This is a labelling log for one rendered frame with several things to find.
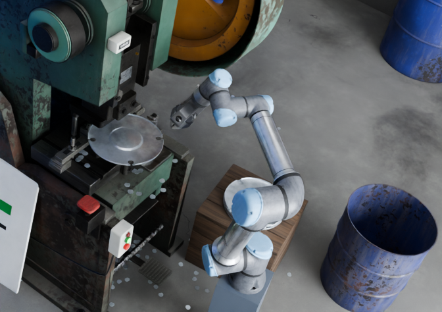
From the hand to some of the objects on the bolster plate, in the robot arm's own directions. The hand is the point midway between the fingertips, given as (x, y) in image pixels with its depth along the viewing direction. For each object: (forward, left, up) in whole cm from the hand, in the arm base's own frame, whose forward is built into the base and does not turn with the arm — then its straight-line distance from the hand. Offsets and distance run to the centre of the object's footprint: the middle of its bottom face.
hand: (171, 126), depth 262 cm
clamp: (+30, +22, -16) cm, 41 cm away
